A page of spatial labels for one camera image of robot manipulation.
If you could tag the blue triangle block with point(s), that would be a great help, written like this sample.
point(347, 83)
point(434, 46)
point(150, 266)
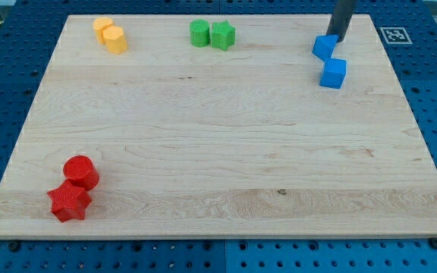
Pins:
point(324, 46)

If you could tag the blue cube block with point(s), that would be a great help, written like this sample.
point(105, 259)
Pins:
point(333, 73)

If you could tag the light wooden board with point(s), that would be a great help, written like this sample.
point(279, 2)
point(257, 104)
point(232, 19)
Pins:
point(200, 143)

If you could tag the green star block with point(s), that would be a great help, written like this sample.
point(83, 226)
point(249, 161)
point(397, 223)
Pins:
point(223, 35)

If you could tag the green cylinder block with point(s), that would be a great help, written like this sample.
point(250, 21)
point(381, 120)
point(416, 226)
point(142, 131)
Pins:
point(199, 33)

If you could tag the red cylinder block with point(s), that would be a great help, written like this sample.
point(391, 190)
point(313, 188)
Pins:
point(81, 172)

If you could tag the yellow hexagon block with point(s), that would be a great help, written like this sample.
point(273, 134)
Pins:
point(115, 39)

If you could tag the red star block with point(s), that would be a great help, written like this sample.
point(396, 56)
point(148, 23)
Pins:
point(69, 201)

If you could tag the yellow cylinder block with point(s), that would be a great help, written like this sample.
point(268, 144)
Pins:
point(99, 25)

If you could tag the dark grey robot pusher rod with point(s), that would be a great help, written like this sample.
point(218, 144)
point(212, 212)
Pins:
point(341, 17)

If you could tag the white fiducial marker tag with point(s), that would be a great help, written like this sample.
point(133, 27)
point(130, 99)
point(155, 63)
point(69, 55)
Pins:
point(395, 36)

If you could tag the black bolt left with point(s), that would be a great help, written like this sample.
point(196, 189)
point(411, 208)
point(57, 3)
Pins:
point(14, 246)

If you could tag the black bolt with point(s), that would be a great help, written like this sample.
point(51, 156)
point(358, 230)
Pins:
point(433, 242)
point(14, 246)

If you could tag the black bolt right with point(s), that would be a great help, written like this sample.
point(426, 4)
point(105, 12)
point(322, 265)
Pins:
point(433, 242)

